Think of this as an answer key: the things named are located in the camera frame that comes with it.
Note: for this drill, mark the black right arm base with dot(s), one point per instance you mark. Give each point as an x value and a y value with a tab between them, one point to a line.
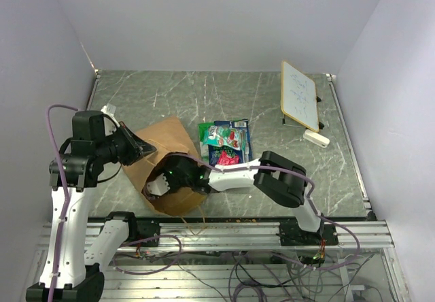
291	235

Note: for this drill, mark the yellow framed whiteboard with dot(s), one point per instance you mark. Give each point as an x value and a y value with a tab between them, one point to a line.
299	97

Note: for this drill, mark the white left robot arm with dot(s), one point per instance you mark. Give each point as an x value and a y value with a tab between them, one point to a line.
73	272

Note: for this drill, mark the teal snack packet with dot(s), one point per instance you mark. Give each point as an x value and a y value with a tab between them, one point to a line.
220	136

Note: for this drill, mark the white board eraser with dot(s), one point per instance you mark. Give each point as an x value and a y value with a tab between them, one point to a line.
316	138

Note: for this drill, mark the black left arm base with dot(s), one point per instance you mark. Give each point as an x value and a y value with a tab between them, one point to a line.
143	232

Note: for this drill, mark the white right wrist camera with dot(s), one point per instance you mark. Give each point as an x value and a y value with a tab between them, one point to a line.
158	187

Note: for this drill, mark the green cassava chips bag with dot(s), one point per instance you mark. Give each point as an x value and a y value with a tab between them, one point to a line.
204	149

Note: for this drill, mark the aluminium frame rail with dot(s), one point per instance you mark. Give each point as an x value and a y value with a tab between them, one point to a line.
263	236

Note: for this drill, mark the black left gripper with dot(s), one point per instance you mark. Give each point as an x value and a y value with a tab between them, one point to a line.
135	150

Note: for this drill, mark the blue snack box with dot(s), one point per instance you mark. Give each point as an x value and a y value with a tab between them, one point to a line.
244	153

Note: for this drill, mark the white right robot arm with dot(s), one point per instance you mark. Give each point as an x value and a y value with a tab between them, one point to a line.
281	180

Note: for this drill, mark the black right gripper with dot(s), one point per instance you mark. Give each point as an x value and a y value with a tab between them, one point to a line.
172	187

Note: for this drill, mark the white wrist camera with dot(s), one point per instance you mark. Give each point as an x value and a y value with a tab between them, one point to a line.
158	187
110	113

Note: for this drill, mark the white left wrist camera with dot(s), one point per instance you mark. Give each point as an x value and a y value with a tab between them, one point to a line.
110	113

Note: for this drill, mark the red snack packet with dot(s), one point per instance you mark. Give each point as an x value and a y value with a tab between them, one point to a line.
228	158

